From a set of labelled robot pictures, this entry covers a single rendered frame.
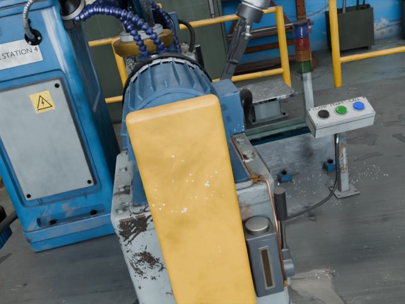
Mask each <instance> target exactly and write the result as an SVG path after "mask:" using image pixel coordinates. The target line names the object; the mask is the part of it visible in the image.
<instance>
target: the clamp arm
mask: <svg viewBox="0 0 405 304"><path fill-rule="evenodd" d="M194 48H195V50H193V53H194V54H195V55H196V60H197V62H198V63H199V64H200V65H201V66H202V67H203V68H204V69H205V66H204V60H203V54H202V51H201V45H200V44H196V45H194Z"/></svg>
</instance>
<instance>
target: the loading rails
mask: <svg viewBox="0 0 405 304"><path fill-rule="evenodd" d="M245 135H246V137H247V138H248V140H249V141H250V143H251V145H252V146H253V148H257V150H258V152H259V153H260V155H261V156H262V158H263V160H264V161H265V162H266V164H267V166H268V167H269V169H270V171H271V176H272V178H273V180H278V179H279V180H280V181H281V182H285V181H288V180H292V176H295V175H298V174H303V173H307V172H311V171H316V170H319V169H323V168H325V169H326V170H327V171H330V170H333V169H336V166H335V145H334V134H333V135H328V136H323V137H320V138H314V137H313V135H312V132H311V131H310V129H309V127H308V125H307V123H306V116H303V117H300V118H295V119H290V120H287V121H282V122H277V123H274V124H269V125H264V126H261V127H256V128H251V129H248V130H246V132H245Z"/></svg>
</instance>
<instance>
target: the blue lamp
mask: <svg viewBox="0 0 405 304"><path fill-rule="evenodd" d="M292 28H293V34H294V38H295V39H300V38H304V37H308V36H309V24H306V25H302V26H297V27H295V26H292Z"/></svg>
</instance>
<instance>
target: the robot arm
mask: <svg viewBox="0 0 405 304"><path fill-rule="evenodd" d="M240 1H242V3H239V5H238V8H237V11H236V16H238V17H241V20H240V21H239V23H238V24H237V25H236V26H235V28H234V33H233V37H232V40H231V43H230V47H229V50H228V53H227V61H226V63H225V66H224V70H223V71H222V75H221V78H220V80H225V79H232V76H233V73H234V70H235V68H236V65H237V64H239V62H240V60H241V58H242V55H243V53H244V51H245V48H246V46H247V44H248V42H249V40H250V38H251V37H252V34H251V32H252V29H251V28H252V25H253V22H255V23H257V24H259V23H260V21H261V18H262V16H263V13H264V11H262V10H263V9H265V10H267V9H268V7H269V4H270V1H271V0H240ZM220 80H219V81H220Z"/></svg>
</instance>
